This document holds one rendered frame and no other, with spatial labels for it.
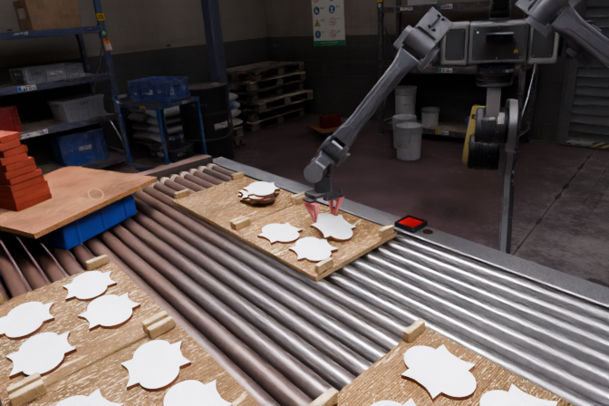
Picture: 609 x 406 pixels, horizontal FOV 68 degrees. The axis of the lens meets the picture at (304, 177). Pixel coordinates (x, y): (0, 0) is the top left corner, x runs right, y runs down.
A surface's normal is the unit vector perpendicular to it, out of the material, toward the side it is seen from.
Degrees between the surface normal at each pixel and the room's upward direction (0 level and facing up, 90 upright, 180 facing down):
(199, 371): 0
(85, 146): 90
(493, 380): 0
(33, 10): 89
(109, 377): 0
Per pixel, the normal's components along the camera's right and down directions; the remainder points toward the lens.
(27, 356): -0.06, -0.94
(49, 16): 0.74, 0.17
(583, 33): -0.40, 0.29
